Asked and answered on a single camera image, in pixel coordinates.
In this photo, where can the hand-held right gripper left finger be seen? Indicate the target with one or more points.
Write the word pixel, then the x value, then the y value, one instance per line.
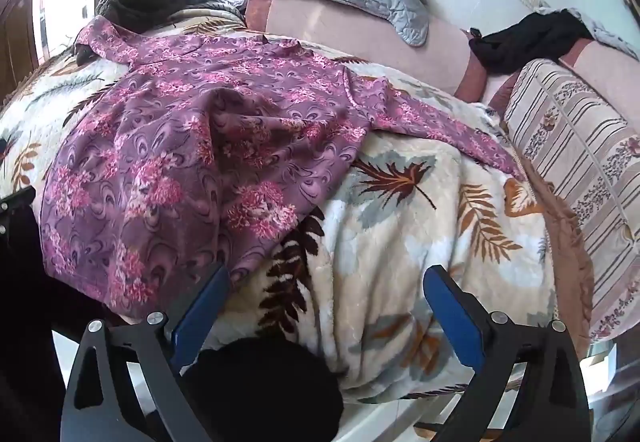
pixel 200 317

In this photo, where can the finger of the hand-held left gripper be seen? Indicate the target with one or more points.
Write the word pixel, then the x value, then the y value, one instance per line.
pixel 17 207

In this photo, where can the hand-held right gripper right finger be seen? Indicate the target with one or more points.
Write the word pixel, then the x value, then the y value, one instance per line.
pixel 452 317

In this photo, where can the purple floral shirt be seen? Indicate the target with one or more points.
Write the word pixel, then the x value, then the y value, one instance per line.
pixel 175 147

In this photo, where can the dark cloth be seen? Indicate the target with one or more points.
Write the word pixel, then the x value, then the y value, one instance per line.
pixel 260 387

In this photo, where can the leaf print fleece blanket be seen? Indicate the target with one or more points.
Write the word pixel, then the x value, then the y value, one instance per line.
pixel 400 232

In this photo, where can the striped floral cushion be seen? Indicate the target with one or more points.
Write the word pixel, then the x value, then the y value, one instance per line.
pixel 575 147

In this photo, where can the black garment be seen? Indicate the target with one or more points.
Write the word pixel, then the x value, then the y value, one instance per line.
pixel 525 42

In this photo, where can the pink sofa cushion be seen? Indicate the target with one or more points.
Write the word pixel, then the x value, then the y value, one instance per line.
pixel 350 37

